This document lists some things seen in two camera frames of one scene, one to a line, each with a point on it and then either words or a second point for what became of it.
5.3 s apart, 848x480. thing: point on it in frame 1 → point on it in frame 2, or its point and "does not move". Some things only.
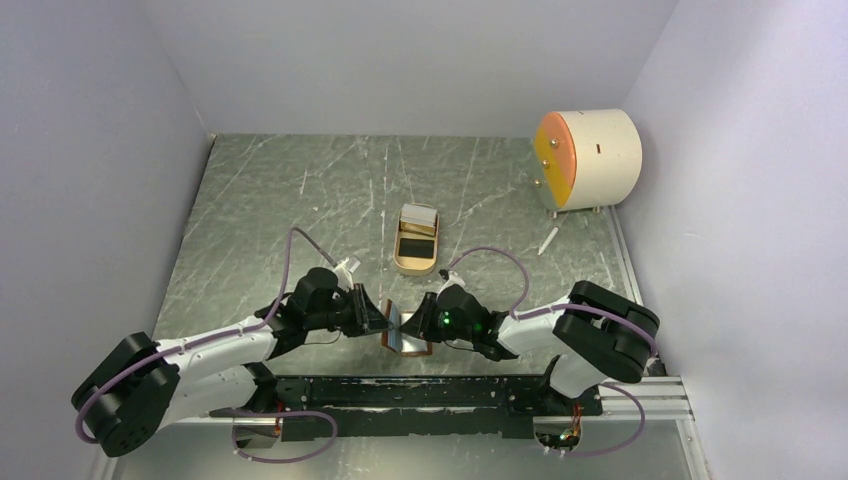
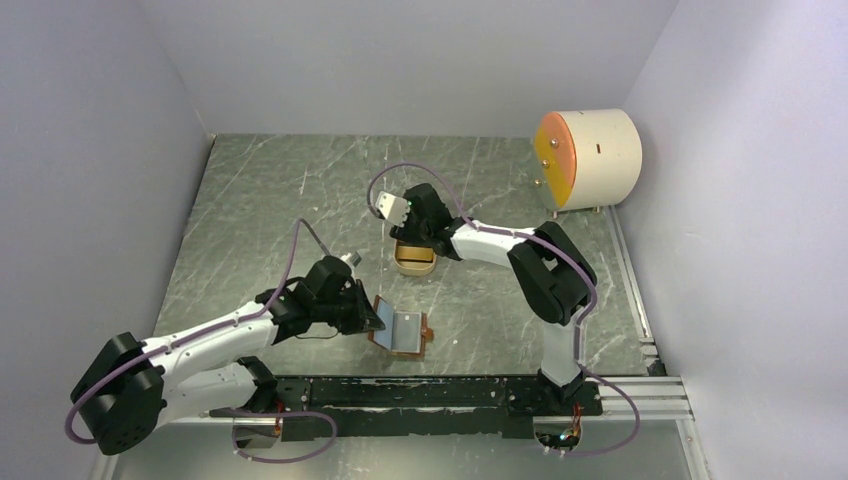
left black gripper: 367,317 does not move
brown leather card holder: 400,341 does not move
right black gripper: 421,322 → 405,233
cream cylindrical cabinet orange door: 586,158 does not move
